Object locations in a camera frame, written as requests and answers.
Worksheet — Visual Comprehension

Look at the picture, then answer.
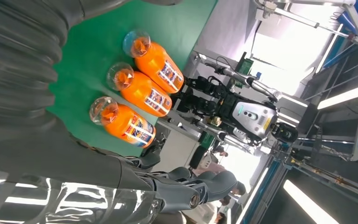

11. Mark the orange detergent bottle clear cap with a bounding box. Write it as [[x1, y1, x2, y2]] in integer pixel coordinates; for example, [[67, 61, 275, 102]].
[[123, 29, 185, 94], [106, 62, 173, 118]]

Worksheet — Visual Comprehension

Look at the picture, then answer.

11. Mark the orange Tide detergent bottle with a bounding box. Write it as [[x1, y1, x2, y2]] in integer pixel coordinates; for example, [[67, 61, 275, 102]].
[[89, 96, 157, 149]]

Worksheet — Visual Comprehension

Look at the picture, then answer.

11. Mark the green table mat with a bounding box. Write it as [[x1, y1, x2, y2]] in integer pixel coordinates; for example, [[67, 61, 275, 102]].
[[46, 0, 219, 158]]

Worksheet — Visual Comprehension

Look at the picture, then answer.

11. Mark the ceiling light panel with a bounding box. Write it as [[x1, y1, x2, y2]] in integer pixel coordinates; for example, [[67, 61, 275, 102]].
[[317, 83, 358, 111], [283, 179, 340, 224]]

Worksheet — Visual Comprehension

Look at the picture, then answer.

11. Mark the green equipment box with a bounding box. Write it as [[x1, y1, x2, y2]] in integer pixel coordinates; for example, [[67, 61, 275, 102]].
[[237, 58, 255, 75], [198, 132, 214, 150]]

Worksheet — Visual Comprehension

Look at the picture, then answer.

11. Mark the silver black humanoid robot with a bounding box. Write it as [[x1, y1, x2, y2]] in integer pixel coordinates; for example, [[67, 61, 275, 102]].
[[177, 60, 300, 155]]

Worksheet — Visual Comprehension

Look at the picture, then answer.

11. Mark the white table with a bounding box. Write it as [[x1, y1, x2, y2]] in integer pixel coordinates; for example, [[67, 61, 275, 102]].
[[152, 122, 204, 174]]

